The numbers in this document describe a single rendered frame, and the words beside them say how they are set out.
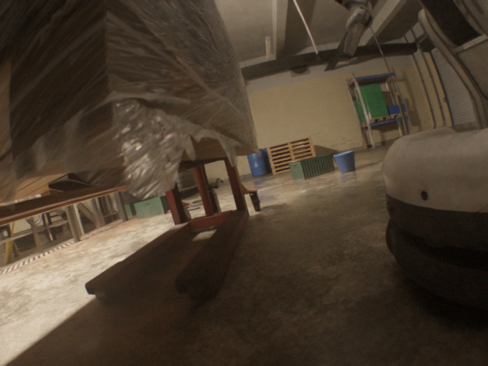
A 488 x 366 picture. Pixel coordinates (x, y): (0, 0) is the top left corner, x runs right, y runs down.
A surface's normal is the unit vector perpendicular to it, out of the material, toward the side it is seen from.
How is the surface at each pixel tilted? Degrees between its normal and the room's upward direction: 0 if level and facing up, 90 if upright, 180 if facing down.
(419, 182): 87
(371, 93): 90
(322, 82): 90
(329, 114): 90
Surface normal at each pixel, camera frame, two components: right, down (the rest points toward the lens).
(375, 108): -0.11, 0.09
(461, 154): -0.88, -0.37
